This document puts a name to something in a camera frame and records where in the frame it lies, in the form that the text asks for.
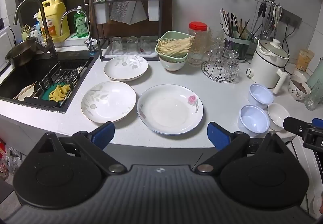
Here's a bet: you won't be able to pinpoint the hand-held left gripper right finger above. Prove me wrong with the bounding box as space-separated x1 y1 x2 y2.
197 122 285 175

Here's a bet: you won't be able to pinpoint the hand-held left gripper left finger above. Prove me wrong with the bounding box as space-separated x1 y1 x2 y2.
38 122 128 175

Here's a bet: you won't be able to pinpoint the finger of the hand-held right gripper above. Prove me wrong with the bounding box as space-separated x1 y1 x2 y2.
283 116 323 149

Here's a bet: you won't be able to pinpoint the white leaf-pattern plate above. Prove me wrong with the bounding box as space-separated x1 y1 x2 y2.
104 55 149 81
81 81 137 124

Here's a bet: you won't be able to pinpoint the light blue plastic bowl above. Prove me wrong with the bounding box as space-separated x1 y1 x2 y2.
238 105 270 135
248 83 274 109

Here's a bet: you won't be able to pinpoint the white plate with pink rose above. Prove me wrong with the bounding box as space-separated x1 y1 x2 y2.
137 84 204 135

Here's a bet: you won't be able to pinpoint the small white bowl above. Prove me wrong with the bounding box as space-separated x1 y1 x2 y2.
267 103 291 131

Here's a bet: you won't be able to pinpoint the textured glass tumbler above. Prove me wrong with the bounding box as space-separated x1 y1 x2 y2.
304 79 323 111

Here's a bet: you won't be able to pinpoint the pale green pitcher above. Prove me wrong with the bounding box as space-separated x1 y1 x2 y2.
306 58 323 88

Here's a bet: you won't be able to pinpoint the white electric cooker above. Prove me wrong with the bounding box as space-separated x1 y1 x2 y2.
247 38 290 95

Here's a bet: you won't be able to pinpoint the yellow dish cloth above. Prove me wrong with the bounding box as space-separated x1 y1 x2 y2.
49 83 73 102

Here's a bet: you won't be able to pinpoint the brown paper packet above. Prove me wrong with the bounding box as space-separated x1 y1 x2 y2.
296 50 315 71

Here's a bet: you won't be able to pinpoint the steel wool scrubber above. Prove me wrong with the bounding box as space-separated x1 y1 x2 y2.
61 69 79 83

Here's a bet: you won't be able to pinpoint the clear textured glass cup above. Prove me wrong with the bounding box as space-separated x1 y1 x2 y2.
207 27 226 50
223 50 240 79

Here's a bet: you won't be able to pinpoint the black sink drain rack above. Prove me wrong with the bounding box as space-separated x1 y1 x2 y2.
24 61 85 109

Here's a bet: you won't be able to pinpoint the white drip tray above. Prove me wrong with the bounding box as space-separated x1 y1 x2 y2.
102 41 160 59

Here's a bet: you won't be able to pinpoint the white bowl with brown foot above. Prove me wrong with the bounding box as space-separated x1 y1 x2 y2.
159 57 187 72

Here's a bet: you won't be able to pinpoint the white bowl in sink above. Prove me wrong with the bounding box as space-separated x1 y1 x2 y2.
16 85 35 102

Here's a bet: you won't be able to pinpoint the green strainer basket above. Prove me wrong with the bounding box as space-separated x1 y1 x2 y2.
155 31 196 61

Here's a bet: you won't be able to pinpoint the small clear drinking glass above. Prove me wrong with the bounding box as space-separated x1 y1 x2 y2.
140 36 152 53
111 36 123 54
126 36 138 53

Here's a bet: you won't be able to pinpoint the clear jar with red lid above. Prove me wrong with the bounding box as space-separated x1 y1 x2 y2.
188 21 209 66

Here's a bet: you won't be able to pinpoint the plastic bags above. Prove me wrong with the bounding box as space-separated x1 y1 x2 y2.
0 138 23 181

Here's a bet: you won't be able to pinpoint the bunch of enoki mushrooms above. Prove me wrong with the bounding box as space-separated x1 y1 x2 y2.
158 36 195 56

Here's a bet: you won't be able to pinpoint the chrome faucet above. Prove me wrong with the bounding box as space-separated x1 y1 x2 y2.
60 8 95 53

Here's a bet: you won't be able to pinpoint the black kitchen sink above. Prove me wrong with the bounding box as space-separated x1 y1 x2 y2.
0 50 100 114

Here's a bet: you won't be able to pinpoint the green dish soap bottle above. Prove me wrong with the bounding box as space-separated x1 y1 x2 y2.
74 6 89 38

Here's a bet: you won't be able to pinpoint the dark bronze faucet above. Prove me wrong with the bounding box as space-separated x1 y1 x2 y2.
13 0 58 58

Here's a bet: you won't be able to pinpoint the dark metal pot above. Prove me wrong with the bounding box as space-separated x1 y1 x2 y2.
5 37 48 67

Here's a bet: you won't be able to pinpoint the black knife rack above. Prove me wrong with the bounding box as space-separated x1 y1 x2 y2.
88 0 163 62

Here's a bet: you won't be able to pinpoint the yellow detergent jug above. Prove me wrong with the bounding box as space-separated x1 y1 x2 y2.
40 0 70 43

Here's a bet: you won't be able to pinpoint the white cutlery caddy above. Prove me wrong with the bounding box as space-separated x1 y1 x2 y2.
148 0 161 22
94 0 109 24

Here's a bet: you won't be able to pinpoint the white and blue bottle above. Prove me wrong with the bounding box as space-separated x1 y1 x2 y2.
34 13 44 42

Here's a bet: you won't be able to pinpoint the patterned steel cleaver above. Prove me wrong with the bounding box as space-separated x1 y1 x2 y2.
110 0 148 25

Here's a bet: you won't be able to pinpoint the wire cup rack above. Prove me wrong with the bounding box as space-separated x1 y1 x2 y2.
201 47 239 83

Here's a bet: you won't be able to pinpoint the dark wall socket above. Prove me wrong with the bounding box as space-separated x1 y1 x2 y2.
280 8 302 29

